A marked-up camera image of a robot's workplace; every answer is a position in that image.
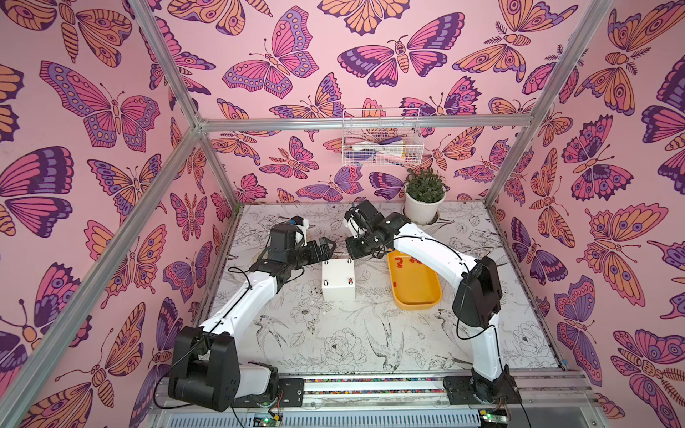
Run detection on white wire basket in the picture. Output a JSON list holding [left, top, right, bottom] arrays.
[[340, 116, 425, 169]]

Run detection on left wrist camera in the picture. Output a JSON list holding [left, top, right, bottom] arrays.
[[289, 216, 310, 246]]

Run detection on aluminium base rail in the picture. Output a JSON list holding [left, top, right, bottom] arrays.
[[144, 368, 610, 427]]

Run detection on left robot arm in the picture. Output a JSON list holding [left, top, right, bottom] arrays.
[[168, 217, 336, 412]]

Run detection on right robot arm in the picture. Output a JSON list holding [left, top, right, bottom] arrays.
[[344, 207, 522, 404]]

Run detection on white block with screws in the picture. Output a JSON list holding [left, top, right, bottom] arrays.
[[321, 258, 356, 301]]

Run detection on white pot green plant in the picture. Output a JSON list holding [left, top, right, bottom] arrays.
[[404, 168, 447, 225]]

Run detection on yellow plastic tray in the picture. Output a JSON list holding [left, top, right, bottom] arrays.
[[387, 251, 442, 311]]

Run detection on red sleeves in tray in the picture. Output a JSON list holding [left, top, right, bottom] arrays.
[[390, 255, 425, 276]]

